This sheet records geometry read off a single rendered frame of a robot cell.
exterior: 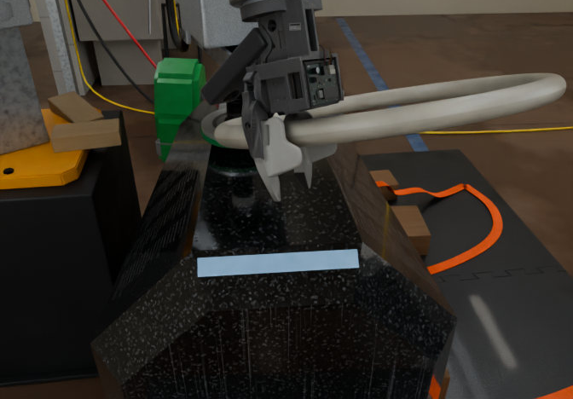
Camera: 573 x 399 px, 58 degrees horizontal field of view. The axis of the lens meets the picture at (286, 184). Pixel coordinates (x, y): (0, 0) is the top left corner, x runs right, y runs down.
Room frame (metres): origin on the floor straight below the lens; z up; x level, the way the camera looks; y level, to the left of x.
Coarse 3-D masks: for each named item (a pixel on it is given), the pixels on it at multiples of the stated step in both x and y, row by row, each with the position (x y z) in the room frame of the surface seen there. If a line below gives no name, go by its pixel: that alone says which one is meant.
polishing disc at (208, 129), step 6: (210, 114) 1.36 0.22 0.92; (216, 114) 1.36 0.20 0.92; (222, 114) 1.36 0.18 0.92; (204, 120) 1.31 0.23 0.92; (210, 120) 1.31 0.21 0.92; (216, 120) 1.31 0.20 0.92; (222, 120) 1.31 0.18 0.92; (204, 126) 1.28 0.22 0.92; (210, 126) 1.28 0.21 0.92; (216, 126) 1.28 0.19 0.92; (204, 132) 1.25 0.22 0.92; (210, 132) 1.24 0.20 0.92
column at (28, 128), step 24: (0, 48) 1.42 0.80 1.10; (24, 48) 1.46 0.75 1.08; (0, 72) 1.41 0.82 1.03; (24, 72) 1.45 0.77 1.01; (0, 96) 1.40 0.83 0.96; (24, 96) 1.44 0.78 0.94; (0, 120) 1.39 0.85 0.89; (24, 120) 1.43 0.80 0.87; (0, 144) 1.38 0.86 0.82; (24, 144) 1.42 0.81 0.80
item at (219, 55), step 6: (180, 30) 1.45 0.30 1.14; (180, 36) 1.45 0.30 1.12; (192, 36) 1.46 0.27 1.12; (198, 42) 1.41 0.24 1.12; (204, 48) 1.32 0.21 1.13; (216, 48) 1.25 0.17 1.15; (222, 48) 1.22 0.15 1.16; (210, 54) 1.31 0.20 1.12; (216, 54) 1.26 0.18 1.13; (222, 54) 1.21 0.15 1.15; (228, 54) 1.17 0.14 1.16; (216, 60) 1.26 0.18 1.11; (222, 60) 1.21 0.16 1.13; (336, 114) 0.91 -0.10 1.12; (342, 114) 0.92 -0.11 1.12
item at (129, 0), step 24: (72, 0) 3.85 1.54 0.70; (96, 0) 3.86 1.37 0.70; (120, 0) 3.87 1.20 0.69; (144, 0) 3.88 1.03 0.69; (96, 24) 3.85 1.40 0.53; (144, 24) 3.88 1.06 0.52; (168, 24) 4.25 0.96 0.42; (96, 48) 3.98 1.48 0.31; (120, 48) 3.99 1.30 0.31; (144, 48) 4.01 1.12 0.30; (168, 48) 4.96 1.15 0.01; (120, 72) 3.99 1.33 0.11; (144, 72) 4.00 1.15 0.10
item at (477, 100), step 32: (352, 96) 0.92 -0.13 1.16; (384, 96) 0.91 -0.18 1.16; (416, 96) 0.89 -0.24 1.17; (448, 96) 0.86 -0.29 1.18; (480, 96) 0.50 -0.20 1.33; (512, 96) 0.51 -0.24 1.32; (544, 96) 0.53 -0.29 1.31; (224, 128) 0.61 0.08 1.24; (288, 128) 0.51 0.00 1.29; (320, 128) 0.50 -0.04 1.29; (352, 128) 0.48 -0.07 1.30; (384, 128) 0.48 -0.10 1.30; (416, 128) 0.48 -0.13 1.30
